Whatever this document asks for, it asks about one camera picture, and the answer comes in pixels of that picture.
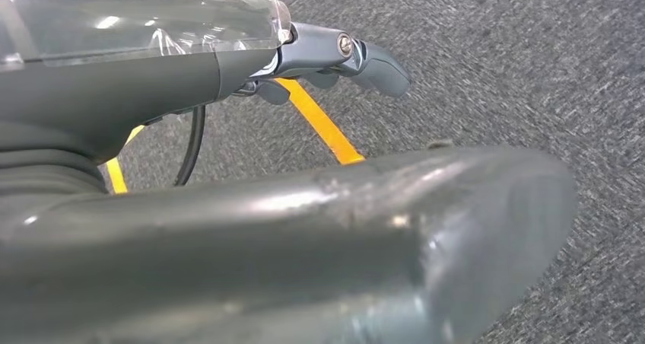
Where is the yellow floor tape square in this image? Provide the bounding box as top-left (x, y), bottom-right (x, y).
top-left (106, 78), bottom-right (367, 196)

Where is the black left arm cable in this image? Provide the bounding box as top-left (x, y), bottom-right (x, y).
top-left (173, 104), bottom-right (207, 187)

